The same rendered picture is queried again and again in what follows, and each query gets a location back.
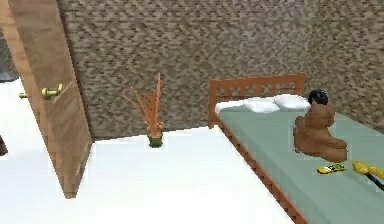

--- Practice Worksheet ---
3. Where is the orange houseplant in green pot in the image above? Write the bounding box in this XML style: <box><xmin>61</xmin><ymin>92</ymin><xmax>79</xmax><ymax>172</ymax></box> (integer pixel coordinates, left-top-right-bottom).
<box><xmin>125</xmin><ymin>72</ymin><xmax>166</xmax><ymax>149</ymax></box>

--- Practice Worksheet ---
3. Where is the white pillow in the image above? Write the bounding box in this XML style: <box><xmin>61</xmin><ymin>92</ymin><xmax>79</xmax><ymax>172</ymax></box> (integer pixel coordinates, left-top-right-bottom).
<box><xmin>243</xmin><ymin>97</ymin><xmax>281</xmax><ymax>114</ymax></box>
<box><xmin>273</xmin><ymin>93</ymin><xmax>311</xmax><ymax>111</ymax></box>

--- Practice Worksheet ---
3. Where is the wooden bed with green cover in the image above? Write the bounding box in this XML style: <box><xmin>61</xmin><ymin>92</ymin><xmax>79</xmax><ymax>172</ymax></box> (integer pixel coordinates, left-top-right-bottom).
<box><xmin>208</xmin><ymin>72</ymin><xmax>384</xmax><ymax>224</ymax></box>

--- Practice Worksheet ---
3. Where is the brown teddy bear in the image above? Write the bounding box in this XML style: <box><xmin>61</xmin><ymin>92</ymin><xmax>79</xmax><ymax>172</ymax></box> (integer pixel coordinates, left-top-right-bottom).
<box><xmin>292</xmin><ymin>101</ymin><xmax>348</xmax><ymax>164</ymax></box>

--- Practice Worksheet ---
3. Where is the yellow remote control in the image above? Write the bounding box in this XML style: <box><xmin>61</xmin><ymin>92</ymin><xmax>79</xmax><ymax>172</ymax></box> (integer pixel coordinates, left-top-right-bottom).
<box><xmin>316</xmin><ymin>162</ymin><xmax>346</xmax><ymax>175</ymax></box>

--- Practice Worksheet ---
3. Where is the brown wooden room door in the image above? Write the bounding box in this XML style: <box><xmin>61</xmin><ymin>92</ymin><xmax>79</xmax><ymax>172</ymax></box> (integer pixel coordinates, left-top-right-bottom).
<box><xmin>0</xmin><ymin>0</ymin><xmax>94</xmax><ymax>200</ymax></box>

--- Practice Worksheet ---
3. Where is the dark brown furniture piece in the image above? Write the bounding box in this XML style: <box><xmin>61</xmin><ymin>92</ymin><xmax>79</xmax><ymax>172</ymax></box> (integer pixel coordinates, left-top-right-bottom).
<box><xmin>0</xmin><ymin>134</ymin><xmax>9</xmax><ymax>157</ymax></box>

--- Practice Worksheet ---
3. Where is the brass door handle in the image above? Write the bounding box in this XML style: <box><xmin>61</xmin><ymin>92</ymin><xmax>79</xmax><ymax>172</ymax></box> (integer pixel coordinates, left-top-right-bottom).
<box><xmin>18</xmin><ymin>82</ymin><xmax>65</xmax><ymax>101</ymax></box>

